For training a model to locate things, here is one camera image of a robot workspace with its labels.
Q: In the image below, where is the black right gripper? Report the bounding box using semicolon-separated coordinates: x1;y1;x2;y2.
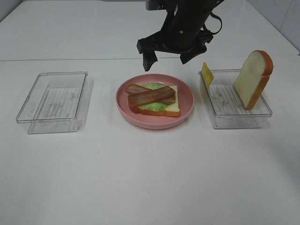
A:
137;23;213;72

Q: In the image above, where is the yellow cheese slice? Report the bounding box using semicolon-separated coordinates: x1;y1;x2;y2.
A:
199;62;214;99

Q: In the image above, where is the long bacon strip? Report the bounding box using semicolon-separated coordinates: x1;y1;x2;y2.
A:
125;84;176;107

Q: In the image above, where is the green lettuce leaf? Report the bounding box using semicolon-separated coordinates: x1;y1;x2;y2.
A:
138;82;175;112

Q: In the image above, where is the white bread slice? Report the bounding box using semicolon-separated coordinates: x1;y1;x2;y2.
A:
233;50;274;110
129;85;180;117

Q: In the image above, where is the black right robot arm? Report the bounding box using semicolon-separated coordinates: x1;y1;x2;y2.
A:
137;0;221;71

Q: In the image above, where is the pink round plate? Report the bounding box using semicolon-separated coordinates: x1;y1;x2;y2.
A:
116;74;195;129

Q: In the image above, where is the clear right plastic tray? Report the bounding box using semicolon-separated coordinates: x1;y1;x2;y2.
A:
199;69;272;129

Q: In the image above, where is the clear plastic tray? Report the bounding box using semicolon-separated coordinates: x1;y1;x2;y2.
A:
16;72;89;134
199;69;272;129

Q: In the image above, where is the clear left plastic tray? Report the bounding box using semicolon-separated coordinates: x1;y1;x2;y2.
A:
16;72;89;134

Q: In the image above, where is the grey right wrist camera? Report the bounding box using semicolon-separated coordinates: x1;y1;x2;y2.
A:
145;0;164;11

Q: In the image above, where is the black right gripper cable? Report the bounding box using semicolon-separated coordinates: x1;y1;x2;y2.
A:
201;11;223;36

